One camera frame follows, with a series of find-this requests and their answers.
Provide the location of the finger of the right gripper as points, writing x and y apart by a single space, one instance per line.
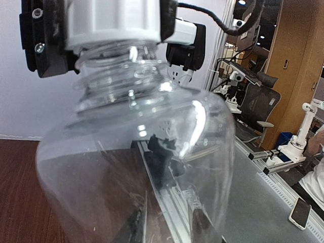
43 36
168 11

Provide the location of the white bottle cap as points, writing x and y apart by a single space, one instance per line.
90 23

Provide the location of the clear wide plastic bottle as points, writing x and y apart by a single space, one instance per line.
94 180

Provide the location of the black mesh office chair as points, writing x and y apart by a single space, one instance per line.
258 104

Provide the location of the small white background robot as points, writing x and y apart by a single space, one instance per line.
294 149

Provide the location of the white smartphone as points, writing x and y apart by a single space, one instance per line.
300 214

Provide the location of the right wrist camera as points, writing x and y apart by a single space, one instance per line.
186 50

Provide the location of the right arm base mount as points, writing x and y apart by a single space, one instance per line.
159 156

